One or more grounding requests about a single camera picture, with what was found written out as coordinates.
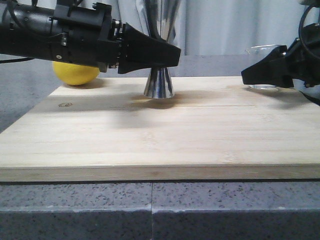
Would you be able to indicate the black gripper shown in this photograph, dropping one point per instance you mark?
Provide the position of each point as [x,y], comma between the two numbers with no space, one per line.
[273,70]
[91,37]

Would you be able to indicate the clear glass beaker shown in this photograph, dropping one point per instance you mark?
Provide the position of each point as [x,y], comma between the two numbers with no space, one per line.
[256,54]

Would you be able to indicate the steel double jigger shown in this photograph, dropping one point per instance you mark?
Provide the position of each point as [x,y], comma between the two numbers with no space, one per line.
[160,17]

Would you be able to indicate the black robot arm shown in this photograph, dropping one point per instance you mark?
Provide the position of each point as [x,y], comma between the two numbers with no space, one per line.
[25,30]

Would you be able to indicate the yellow lemon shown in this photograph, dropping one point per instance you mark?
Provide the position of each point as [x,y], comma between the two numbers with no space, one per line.
[73,74]

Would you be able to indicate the grey curtain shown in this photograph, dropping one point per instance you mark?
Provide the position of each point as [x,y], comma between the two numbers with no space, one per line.
[229,27]

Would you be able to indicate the bamboo cutting board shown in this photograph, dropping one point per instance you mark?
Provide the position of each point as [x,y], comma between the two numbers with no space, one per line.
[214,128]

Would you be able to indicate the black board handle loop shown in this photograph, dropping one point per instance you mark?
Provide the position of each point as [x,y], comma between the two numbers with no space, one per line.
[311,99]

